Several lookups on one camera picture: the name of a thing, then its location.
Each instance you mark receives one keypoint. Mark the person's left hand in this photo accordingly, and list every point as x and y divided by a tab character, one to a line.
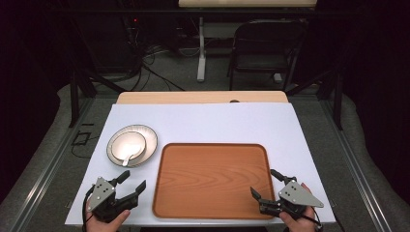
106	226

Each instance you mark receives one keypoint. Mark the light wooden table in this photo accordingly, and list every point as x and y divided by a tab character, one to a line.
193	96

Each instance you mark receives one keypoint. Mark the person's right hand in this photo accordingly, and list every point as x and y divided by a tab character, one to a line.
298	225

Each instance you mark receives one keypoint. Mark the white table cover sheet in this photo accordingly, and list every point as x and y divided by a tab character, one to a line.
209	122

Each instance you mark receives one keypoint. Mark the aluminium floor rail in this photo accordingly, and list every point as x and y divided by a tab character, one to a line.
48	170
356	170

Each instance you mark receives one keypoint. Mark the white spoon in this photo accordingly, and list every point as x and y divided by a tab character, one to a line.
125	161

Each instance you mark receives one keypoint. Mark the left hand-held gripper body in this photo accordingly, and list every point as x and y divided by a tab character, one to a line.
102	193

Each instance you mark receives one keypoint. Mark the black curtain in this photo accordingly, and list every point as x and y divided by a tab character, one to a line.
380	96
22	96

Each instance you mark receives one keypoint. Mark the beige desk with white legs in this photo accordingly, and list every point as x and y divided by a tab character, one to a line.
201	64

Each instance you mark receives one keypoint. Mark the black folding chair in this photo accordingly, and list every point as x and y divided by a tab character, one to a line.
267	32

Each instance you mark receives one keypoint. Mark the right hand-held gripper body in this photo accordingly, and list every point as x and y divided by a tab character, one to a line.
298	196

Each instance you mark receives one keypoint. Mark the white bowl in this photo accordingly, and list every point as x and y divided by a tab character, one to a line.
129	145

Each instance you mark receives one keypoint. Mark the brown wooden tray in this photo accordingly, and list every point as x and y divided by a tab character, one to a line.
212	180

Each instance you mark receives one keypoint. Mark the black metal frame strut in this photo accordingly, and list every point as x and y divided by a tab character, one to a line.
74	103
337	103

